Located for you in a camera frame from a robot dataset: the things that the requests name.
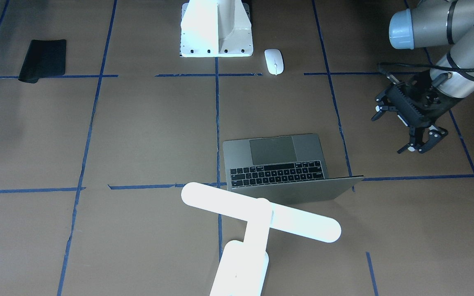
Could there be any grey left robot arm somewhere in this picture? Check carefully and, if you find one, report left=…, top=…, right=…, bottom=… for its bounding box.
left=371, top=0, right=474, bottom=154

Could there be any black mouse pad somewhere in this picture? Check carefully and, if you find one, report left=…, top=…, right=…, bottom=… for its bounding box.
left=18, top=39, right=67, bottom=83

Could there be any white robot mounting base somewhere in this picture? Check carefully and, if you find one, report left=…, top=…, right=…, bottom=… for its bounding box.
left=179, top=0, right=254, bottom=58

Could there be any white desk lamp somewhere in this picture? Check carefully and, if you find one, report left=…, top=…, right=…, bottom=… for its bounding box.
left=181, top=182, right=341, bottom=296

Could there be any white computer mouse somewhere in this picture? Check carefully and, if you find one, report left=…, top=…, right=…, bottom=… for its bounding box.
left=265, top=49, right=284, bottom=76

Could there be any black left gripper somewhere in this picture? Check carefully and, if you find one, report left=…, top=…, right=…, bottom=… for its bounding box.
left=371, top=70, right=453, bottom=154

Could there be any grey laptop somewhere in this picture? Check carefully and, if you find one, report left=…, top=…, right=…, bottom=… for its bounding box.
left=223, top=134, right=364, bottom=205

